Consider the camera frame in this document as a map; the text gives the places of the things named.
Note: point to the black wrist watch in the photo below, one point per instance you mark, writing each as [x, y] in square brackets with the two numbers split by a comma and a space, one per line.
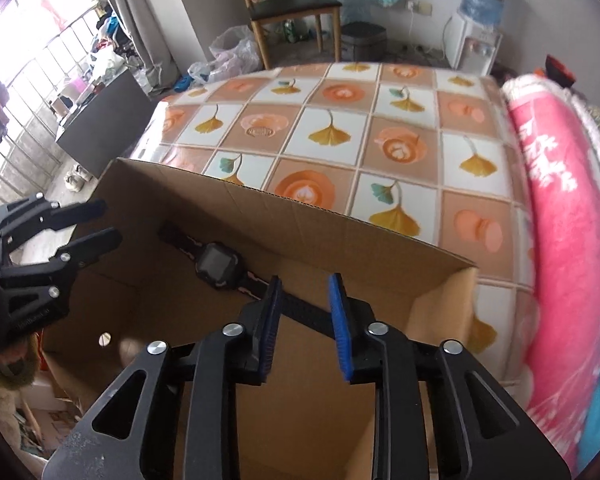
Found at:
[214, 260]

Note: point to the white water dispenser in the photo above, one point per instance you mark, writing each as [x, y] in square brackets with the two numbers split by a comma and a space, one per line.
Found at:
[472, 52]

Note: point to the wooden chair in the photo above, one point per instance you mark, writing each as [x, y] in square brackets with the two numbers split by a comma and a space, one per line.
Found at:
[290, 7]

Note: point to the brown cardboard box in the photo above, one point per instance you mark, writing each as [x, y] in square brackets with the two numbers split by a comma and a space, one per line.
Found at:
[300, 435]

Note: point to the green bottle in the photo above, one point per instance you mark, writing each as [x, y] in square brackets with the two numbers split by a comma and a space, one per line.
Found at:
[290, 31]

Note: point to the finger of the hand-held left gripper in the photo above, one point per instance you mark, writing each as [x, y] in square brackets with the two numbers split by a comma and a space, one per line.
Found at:
[92, 247]
[74, 212]

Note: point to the ginkgo leaf patterned tablecloth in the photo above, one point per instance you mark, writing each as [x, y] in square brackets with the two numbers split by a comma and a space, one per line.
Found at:
[330, 130]

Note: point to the black floor appliance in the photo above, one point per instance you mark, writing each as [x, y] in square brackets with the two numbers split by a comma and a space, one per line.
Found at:
[362, 40]

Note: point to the pink floral blanket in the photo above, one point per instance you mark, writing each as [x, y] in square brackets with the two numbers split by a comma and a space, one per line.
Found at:
[560, 240]

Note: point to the dark cabinet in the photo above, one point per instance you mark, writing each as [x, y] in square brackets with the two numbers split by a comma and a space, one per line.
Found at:
[104, 120]

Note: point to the pair of shoes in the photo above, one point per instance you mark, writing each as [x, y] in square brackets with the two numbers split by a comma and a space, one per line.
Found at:
[77, 177]

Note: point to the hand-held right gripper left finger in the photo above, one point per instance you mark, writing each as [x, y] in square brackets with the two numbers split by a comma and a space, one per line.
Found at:
[272, 330]

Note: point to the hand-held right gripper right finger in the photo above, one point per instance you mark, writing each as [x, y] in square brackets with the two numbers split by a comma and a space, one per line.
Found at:
[341, 330]

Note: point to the clear plastic bag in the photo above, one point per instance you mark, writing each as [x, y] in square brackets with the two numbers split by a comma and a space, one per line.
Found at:
[229, 55]

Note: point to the black bowl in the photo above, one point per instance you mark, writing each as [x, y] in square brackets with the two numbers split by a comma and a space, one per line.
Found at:
[560, 70]

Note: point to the grey curtain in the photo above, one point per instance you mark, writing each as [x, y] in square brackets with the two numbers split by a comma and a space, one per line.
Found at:
[149, 15]

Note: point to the window grille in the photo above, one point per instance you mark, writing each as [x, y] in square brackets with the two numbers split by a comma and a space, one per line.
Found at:
[24, 90]

